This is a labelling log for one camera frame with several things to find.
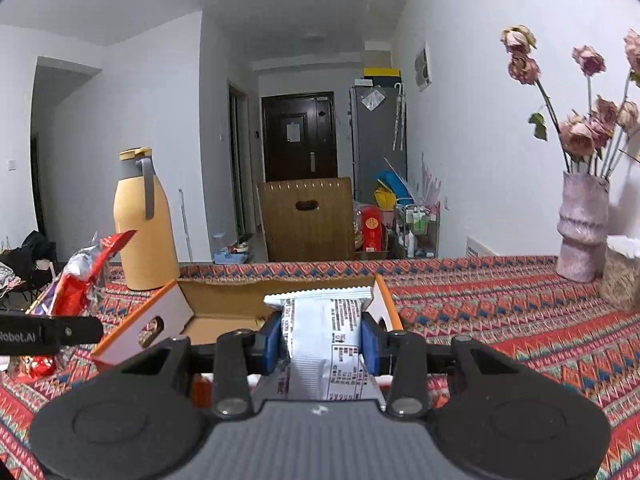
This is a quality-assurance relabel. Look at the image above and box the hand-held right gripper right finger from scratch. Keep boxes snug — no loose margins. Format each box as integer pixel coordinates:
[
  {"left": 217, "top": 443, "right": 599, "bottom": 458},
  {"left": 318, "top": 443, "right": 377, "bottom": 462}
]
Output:
[{"left": 360, "top": 312, "right": 531, "bottom": 420}]

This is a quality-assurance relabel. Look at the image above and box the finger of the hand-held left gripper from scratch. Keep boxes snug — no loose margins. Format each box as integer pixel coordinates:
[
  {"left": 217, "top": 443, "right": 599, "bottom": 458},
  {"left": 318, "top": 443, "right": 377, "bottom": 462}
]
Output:
[{"left": 50, "top": 316, "right": 104, "bottom": 353}]

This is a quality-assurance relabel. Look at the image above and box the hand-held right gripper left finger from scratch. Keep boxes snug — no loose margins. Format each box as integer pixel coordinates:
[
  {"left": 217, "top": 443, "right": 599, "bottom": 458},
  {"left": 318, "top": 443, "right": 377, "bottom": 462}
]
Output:
[{"left": 107, "top": 312, "right": 282, "bottom": 420}]

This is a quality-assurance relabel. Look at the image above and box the white snack packet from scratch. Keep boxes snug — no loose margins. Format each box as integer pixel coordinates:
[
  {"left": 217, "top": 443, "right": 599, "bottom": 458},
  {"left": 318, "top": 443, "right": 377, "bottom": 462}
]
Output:
[{"left": 263, "top": 285, "right": 389, "bottom": 404}]

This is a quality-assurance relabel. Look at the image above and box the red chips packet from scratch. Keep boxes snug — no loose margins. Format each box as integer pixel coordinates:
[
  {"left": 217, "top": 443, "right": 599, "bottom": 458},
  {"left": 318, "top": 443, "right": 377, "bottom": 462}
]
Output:
[{"left": 10, "top": 230, "right": 138, "bottom": 383}]

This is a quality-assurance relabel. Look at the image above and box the orange cardboard box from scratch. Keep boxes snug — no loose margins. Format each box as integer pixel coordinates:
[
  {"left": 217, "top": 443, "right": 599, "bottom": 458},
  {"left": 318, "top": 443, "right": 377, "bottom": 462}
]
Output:
[{"left": 91, "top": 274, "right": 405, "bottom": 406}]

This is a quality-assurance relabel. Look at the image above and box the black clothes pile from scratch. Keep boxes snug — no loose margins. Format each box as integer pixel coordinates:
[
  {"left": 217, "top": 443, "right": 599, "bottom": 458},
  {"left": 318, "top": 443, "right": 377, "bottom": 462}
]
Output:
[{"left": 0, "top": 230, "right": 59, "bottom": 306}]

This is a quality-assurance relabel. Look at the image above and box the red gift box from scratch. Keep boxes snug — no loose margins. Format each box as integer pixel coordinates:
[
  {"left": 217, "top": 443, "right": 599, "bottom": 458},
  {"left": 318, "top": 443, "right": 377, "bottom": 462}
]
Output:
[{"left": 360, "top": 204, "right": 384, "bottom": 253}]

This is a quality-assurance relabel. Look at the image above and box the wooden chair back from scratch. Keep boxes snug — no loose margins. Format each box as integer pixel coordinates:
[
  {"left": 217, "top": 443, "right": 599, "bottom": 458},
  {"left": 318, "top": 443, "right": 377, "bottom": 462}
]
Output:
[{"left": 257, "top": 176, "right": 357, "bottom": 263}]

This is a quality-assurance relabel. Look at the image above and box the yellow thermos jug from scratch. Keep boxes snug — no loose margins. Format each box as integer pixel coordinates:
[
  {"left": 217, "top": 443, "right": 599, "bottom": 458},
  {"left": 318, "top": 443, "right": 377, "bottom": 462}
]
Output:
[{"left": 113, "top": 147, "right": 181, "bottom": 291}]

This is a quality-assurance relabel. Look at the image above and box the patterned red tablecloth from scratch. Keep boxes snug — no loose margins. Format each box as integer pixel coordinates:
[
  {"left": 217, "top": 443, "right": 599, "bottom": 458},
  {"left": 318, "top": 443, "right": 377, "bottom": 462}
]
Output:
[{"left": 0, "top": 255, "right": 640, "bottom": 480}]

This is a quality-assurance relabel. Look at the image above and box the white pole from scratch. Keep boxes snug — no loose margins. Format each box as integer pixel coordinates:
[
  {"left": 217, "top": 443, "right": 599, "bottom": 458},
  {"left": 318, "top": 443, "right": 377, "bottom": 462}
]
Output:
[{"left": 178, "top": 188, "right": 194, "bottom": 264}]

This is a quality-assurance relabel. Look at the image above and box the blue plastic bin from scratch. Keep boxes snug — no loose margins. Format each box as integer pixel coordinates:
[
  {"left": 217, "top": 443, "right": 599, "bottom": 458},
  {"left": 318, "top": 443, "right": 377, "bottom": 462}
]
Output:
[{"left": 375, "top": 170, "right": 409, "bottom": 197}]

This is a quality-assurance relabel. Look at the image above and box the grey refrigerator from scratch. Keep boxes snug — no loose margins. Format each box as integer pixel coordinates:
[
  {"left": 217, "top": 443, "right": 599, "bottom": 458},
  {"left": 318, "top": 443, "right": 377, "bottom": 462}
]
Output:
[{"left": 349, "top": 82, "right": 407, "bottom": 202}]

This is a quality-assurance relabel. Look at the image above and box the dark brown door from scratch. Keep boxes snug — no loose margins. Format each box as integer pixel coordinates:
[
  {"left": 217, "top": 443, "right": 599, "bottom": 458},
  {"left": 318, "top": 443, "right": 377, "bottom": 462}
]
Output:
[{"left": 261, "top": 91, "right": 337, "bottom": 184}]

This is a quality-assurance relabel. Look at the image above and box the pink textured vase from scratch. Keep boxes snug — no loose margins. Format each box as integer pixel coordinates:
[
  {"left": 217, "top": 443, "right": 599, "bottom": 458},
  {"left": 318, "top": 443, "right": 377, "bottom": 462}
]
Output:
[{"left": 556, "top": 171, "right": 611, "bottom": 283}]

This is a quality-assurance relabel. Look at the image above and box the woven storage basket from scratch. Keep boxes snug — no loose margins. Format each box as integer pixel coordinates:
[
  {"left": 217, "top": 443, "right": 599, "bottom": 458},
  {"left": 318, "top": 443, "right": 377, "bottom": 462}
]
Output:
[{"left": 600, "top": 235, "right": 640, "bottom": 314}]

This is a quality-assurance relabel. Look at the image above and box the yellow box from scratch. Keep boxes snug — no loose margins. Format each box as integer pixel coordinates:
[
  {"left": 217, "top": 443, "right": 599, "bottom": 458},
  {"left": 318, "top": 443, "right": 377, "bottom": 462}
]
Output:
[{"left": 363, "top": 66, "right": 403, "bottom": 86}]

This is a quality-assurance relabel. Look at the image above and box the bunch of dried pink roses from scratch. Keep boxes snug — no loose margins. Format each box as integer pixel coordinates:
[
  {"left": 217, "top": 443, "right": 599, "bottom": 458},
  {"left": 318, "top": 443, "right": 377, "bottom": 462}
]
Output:
[{"left": 501, "top": 25, "right": 640, "bottom": 179}]

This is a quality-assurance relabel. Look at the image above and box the wire rack with bottles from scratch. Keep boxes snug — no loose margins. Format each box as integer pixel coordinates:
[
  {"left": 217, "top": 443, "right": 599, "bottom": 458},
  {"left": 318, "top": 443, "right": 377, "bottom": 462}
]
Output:
[{"left": 395, "top": 202, "right": 441, "bottom": 260}]

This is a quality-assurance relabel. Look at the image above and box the white wall panel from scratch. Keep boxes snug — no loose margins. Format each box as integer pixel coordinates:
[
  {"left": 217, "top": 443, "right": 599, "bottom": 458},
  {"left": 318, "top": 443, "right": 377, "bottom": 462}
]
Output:
[{"left": 414, "top": 44, "right": 432, "bottom": 92}]

